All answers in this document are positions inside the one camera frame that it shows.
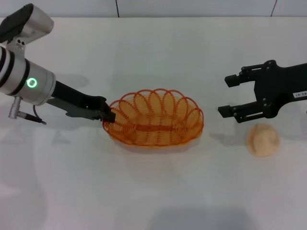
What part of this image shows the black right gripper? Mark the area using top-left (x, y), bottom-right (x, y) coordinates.
top-left (217, 59), bottom-right (307, 124)

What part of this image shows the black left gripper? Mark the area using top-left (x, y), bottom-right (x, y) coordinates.
top-left (47, 80), bottom-right (116, 124)

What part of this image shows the pale round bread bun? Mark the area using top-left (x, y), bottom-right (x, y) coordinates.
top-left (247, 123), bottom-right (281, 158)

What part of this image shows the orange woven plastic basket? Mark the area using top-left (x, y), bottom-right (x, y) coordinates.
top-left (102, 88), bottom-right (204, 147)

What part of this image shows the metal connector with black cable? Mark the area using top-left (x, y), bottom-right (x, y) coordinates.
top-left (8, 96), bottom-right (47, 125)

